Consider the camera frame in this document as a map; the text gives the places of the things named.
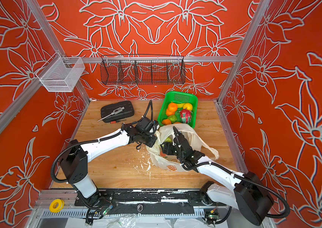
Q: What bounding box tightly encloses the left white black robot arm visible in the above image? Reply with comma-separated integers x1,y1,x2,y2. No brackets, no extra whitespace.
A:
50,101,160,199

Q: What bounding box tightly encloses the pink dragon fruit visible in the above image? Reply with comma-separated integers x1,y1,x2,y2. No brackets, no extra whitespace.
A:
180,109,192,124

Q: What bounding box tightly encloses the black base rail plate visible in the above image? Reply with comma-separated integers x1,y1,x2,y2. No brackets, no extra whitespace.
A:
73,188,227,216

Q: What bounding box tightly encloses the yellow tape roll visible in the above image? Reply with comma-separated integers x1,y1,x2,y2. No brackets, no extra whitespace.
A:
49,199,64,213

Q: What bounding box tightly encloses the small circuit board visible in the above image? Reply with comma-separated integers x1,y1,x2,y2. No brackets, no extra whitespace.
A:
205,210,220,225

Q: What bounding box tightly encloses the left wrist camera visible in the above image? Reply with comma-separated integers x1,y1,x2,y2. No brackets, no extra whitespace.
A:
135,117,160,135

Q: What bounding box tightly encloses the translucent plastic bag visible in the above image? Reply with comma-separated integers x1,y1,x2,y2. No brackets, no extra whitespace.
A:
146,123,219,172

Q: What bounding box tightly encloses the green pear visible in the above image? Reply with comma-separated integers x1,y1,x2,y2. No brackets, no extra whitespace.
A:
164,137,173,143

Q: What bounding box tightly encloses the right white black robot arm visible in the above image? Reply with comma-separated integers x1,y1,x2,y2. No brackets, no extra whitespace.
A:
158,124,290,226

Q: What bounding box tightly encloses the yellow banana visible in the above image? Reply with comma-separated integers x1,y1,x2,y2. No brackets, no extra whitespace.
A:
177,103,185,109

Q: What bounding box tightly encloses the light green crinkled fruit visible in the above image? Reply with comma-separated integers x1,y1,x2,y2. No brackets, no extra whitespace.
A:
167,115,178,123

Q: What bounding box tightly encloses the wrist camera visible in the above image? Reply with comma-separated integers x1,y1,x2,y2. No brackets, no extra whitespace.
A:
173,126,188,148
135,117,160,135

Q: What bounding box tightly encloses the black tool case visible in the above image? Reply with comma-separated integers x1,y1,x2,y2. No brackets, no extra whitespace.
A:
99,101,135,123

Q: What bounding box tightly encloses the white wire mesh basket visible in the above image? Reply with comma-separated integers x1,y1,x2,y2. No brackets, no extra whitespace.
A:
35,52,85,92

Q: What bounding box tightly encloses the black wire wall basket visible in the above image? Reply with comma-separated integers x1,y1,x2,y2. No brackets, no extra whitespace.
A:
100,55,186,85

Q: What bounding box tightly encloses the silver ratchet screwdriver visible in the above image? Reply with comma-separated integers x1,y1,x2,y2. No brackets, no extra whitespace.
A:
97,107,125,122

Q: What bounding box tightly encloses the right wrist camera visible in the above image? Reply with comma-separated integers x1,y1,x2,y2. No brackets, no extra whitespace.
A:
173,126,188,148

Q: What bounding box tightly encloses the green plastic basket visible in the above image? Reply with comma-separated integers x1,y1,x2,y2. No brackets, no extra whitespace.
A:
158,91,199,128

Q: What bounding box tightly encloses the orange fruit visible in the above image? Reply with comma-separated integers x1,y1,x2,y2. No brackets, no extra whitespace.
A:
161,119,172,125
167,103,178,112
166,109,175,116

